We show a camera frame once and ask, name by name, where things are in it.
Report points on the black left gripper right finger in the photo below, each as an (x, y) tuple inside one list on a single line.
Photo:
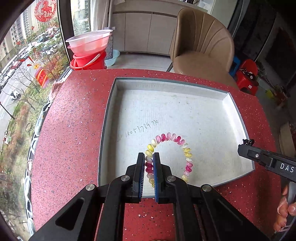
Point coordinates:
[(201, 213)]

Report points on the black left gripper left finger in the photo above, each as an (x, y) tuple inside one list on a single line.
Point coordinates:
[(96, 212)]

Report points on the black claw hair clip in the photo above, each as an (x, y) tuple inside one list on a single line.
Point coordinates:
[(248, 142)]

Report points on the grey jewelry tray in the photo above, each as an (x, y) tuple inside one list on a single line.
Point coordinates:
[(204, 119)]

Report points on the person's right hand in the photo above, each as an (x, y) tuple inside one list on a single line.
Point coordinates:
[(283, 210)]

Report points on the red toy car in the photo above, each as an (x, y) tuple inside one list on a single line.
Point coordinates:
[(247, 77)]

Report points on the blue plastic stool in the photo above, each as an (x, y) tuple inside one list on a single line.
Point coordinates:
[(234, 67)]

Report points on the tan upholstered chair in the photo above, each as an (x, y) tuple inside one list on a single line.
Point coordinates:
[(202, 47)]

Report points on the red plastic bucket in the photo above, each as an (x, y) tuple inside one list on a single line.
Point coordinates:
[(89, 62)]

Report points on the light blue basin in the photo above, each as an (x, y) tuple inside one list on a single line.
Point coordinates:
[(111, 62)]

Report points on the white cabinet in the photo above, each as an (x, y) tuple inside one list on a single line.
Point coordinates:
[(144, 26)]

